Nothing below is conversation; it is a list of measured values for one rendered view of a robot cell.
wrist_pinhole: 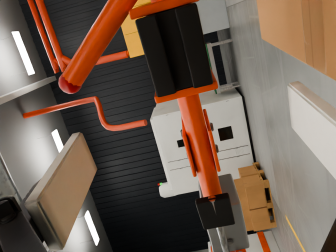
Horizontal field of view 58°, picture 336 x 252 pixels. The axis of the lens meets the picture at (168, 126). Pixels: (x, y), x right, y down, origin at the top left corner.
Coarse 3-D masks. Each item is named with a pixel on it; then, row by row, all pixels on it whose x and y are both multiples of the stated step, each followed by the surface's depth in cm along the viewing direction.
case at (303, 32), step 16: (256, 0) 46; (272, 0) 38; (288, 0) 33; (304, 0) 29; (320, 0) 26; (272, 16) 40; (288, 16) 34; (304, 16) 30; (320, 16) 26; (272, 32) 42; (288, 32) 35; (304, 32) 30; (320, 32) 27; (288, 48) 36; (304, 48) 31; (320, 48) 28; (320, 64) 28
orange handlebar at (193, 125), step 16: (160, 0) 25; (192, 96) 29; (192, 112) 29; (192, 128) 30; (208, 128) 30; (192, 144) 31; (208, 144) 31; (192, 160) 32; (208, 160) 32; (208, 176) 32; (208, 192) 33
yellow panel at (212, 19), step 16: (144, 0) 695; (208, 0) 693; (224, 0) 692; (128, 16) 708; (144, 16) 706; (208, 16) 704; (224, 16) 703; (128, 32) 719; (208, 32) 716; (128, 48) 731
